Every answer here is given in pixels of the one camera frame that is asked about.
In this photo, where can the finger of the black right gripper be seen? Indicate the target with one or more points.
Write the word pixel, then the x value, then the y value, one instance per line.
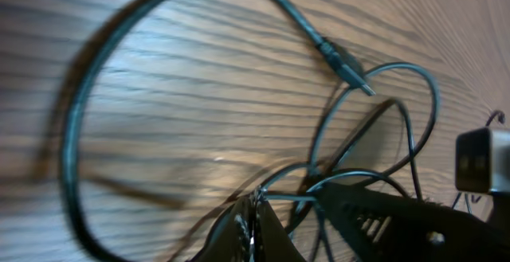
pixel 383 227

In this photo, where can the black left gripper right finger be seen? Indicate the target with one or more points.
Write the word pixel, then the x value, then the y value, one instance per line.
pixel 271 242

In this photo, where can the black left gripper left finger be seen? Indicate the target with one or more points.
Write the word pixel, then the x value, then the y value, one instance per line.
pixel 229 240

